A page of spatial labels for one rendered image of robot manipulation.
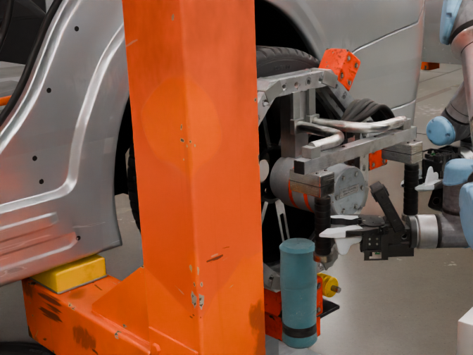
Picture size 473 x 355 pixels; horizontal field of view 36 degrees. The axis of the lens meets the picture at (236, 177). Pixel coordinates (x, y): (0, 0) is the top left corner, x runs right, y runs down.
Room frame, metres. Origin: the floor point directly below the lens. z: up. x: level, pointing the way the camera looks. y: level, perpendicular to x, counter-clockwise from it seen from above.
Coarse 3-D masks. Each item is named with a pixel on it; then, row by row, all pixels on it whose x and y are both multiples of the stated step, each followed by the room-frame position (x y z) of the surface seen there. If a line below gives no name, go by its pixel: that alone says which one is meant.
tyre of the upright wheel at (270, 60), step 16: (256, 48) 1.88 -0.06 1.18; (272, 48) 1.85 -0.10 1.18; (288, 48) 1.89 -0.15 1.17; (256, 64) 1.79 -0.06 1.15; (272, 64) 1.83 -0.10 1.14; (288, 64) 1.87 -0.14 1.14; (304, 64) 1.91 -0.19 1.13; (128, 160) 1.78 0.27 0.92; (128, 176) 1.78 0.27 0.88; (128, 192) 1.78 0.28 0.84
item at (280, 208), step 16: (272, 112) 2.15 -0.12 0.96; (320, 112) 1.99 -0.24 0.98; (272, 144) 1.86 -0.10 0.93; (272, 160) 1.91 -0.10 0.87; (272, 208) 1.87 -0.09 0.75; (288, 208) 2.05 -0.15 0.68; (272, 224) 2.03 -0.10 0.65; (288, 224) 2.00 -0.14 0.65; (304, 224) 1.97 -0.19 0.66; (272, 240) 1.96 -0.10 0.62; (272, 256) 1.86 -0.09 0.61
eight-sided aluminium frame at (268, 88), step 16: (272, 80) 1.72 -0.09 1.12; (288, 80) 1.74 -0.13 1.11; (304, 80) 1.78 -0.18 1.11; (320, 80) 1.83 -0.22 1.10; (336, 80) 1.86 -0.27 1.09; (272, 96) 1.70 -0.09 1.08; (320, 96) 1.91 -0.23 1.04; (336, 96) 1.87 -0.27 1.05; (336, 112) 1.93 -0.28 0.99; (352, 160) 1.98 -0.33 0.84; (368, 160) 1.96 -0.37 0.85; (336, 256) 1.86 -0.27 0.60; (272, 272) 1.70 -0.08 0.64; (272, 288) 1.69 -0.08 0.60
